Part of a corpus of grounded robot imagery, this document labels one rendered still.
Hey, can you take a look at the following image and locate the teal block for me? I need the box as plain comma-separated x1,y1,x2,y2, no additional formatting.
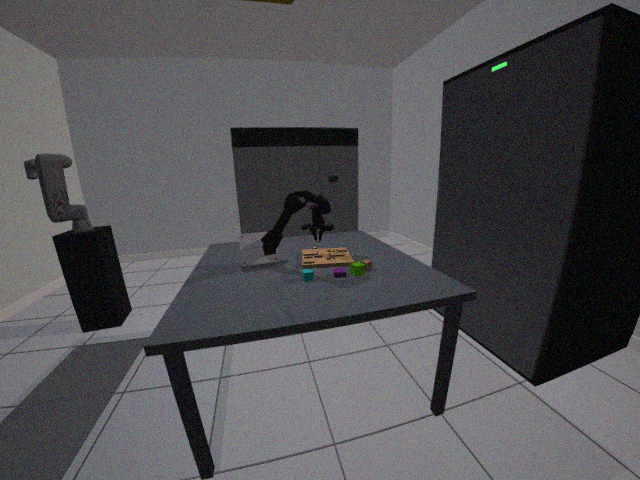
302,269,314,282

